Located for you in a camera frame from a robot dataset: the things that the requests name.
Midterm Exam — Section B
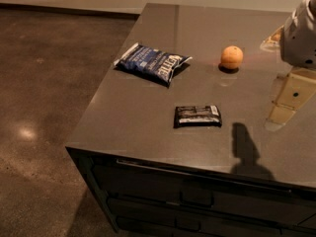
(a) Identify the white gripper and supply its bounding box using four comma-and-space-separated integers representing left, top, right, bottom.
260, 0, 316, 126

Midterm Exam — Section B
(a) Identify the black rxbar chocolate bar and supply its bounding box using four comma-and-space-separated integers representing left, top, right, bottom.
174, 105, 222, 128

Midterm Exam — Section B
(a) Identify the orange fruit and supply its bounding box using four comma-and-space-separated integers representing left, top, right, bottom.
220, 45, 244, 69

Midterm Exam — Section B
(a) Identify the blue chips bag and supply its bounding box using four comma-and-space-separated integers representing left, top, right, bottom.
114, 42, 192, 87

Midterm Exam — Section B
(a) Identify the dark cabinet with drawers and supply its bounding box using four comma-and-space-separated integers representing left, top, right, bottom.
66, 146, 316, 237

